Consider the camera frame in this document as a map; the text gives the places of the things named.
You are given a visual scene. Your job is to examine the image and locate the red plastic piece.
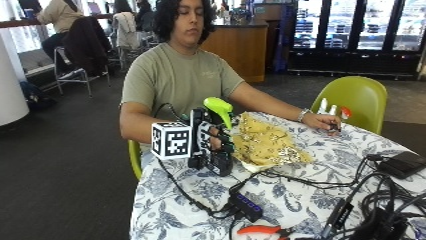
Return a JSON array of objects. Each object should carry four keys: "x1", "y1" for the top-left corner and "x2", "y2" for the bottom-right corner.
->
[{"x1": 339, "y1": 106, "x2": 354, "y2": 121}]

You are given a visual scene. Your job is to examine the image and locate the lime green plastic chair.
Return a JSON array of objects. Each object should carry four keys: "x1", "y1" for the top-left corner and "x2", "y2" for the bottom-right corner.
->
[
  {"x1": 126, "y1": 139, "x2": 144, "y2": 182},
  {"x1": 310, "y1": 75, "x2": 388, "y2": 136}
]

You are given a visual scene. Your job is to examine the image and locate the yellow patterned cloth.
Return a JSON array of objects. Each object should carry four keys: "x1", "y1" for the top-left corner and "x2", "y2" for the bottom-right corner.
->
[{"x1": 230, "y1": 111, "x2": 315, "y2": 174}]

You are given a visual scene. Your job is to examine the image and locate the white cube with black markers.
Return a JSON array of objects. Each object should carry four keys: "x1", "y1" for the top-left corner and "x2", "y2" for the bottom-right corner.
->
[{"x1": 149, "y1": 121, "x2": 193, "y2": 161}]

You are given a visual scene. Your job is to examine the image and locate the flat black box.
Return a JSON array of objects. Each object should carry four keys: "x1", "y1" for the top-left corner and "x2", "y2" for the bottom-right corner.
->
[{"x1": 377, "y1": 150, "x2": 426, "y2": 180}]

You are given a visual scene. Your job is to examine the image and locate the person in olive t-shirt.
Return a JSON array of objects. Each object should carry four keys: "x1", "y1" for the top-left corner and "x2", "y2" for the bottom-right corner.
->
[{"x1": 118, "y1": 0, "x2": 343, "y2": 171}]

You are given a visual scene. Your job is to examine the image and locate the black usb hub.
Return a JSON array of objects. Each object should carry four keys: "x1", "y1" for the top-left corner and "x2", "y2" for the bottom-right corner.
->
[{"x1": 227, "y1": 191, "x2": 265, "y2": 224}]

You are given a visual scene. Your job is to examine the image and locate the blue floral tablecloth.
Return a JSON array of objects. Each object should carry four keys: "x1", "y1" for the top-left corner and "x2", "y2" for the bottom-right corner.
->
[{"x1": 128, "y1": 111, "x2": 426, "y2": 240}]

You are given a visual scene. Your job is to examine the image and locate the wooden bar counter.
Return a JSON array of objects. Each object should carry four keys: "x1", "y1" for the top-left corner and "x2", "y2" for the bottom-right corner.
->
[{"x1": 199, "y1": 18, "x2": 270, "y2": 84}]

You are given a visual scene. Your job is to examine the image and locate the black glass door refrigerators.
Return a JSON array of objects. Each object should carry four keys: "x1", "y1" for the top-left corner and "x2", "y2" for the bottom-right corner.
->
[{"x1": 286, "y1": 0, "x2": 426, "y2": 80}]

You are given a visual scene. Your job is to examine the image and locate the black electronic device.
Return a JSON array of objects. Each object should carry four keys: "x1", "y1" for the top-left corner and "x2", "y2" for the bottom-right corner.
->
[{"x1": 350, "y1": 207, "x2": 410, "y2": 240}]

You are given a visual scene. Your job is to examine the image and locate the chair with light jacket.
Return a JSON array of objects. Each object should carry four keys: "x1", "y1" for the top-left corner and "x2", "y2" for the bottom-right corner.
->
[{"x1": 110, "y1": 11, "x2": 148, "y2": 71}]

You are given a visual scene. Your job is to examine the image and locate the metal chair with dark jacket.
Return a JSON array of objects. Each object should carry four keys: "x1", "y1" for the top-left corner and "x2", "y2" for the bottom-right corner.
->
[{"x1": 52, "y1": 15, "x2": 113, "y2": 98}]

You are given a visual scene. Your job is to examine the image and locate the dark backpack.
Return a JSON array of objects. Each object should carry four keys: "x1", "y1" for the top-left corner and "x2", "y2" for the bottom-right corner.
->
[{"x1": 17, "y1": 80, "x2": 58, "y2": 112}]

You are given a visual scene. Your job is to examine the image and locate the white round column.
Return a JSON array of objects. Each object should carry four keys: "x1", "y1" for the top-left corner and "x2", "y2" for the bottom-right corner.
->
[{"x1": 0, "y1": 31, "x2": 30, "y2": 128}]

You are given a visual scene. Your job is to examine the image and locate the silver bracelet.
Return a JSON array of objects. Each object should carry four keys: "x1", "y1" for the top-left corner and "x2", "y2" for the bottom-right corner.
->
[{"x1": 295, "y1": 108, "x2": 311, "y2": 124}]

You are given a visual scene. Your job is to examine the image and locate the black glove cable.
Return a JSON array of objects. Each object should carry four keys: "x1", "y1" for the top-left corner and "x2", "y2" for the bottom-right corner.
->
[{"x1": 152, "y1": 102, "x2": 241, "y2": 220}]

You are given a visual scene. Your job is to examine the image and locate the bundle of black cables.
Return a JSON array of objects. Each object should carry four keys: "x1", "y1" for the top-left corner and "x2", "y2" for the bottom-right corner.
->
[{"x1": 227, "y1": 153, "x2": 426, "y2": 240}]

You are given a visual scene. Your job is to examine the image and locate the orange handled pliers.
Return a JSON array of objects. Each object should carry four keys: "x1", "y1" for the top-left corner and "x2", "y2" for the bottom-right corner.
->
[{"x1": 235, "y1": 224, "x2": 295, "y2": 240}]

